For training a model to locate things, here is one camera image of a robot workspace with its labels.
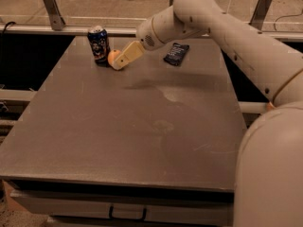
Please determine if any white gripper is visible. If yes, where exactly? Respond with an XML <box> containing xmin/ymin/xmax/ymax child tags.
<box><xmin>112</xmin><ymin>16</ymin><xmax>164</xmax><ymax>70</ymax></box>

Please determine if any orange fruit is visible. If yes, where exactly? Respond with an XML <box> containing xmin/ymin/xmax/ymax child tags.
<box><xmin>108</xmin><ymin>49</ymin><xmax>121</xmax><ymax>66</ymax></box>

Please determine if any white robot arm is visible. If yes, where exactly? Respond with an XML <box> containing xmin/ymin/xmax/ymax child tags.
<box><xmin>112</xmin><ymin>0</ymin><xmax>303</xmax><ymax>227</ymax></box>

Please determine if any blue pepsi can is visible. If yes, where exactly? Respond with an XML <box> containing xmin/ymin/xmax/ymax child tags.
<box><xmin>87</xmin><ymin>26</ymin><xmax>111</xmax><ymax>66</ymax></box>

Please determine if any dark snack bag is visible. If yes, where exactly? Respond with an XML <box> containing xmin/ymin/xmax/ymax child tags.
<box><xmin>163</xmin><ymin>43</ymin><xmax>190</xmax><ymax>66</ymax></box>

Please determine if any orange tape roll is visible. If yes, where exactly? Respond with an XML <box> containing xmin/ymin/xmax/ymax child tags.
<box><xmin>266</xmin><ymin>102</ymin><xmax>275</xmax><ymax>111</ymax></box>

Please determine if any grey drawer front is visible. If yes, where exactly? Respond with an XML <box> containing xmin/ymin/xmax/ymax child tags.
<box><xmin>10</xmin><ymin>190</ymin><xmax>233</xmax><ymax>227</ymax></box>

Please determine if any left metal railing bracket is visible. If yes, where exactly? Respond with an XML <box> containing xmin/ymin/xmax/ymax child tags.
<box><xmin>43</xmin><ymin>0</ymin><xmax>65</xmax><ymax>31</ymax></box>

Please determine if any black cable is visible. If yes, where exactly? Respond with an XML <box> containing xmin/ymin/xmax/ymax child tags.
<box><xmin>0</xmin><ymin>21</ymin><xmax>17</xmax><ymax>68</ymax></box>

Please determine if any right metal railing bracket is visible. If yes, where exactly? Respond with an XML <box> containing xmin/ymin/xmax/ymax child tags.
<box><xmin>249</xmin><ymin>0</ymin><xmax>273</xmax><ymax>30</ymax></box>

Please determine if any black drawer handle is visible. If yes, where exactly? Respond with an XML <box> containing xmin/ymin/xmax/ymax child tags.
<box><xmin>108</xmin><ymin>205</ymin><xmax>147</xmax><ymax>221</ymax></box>

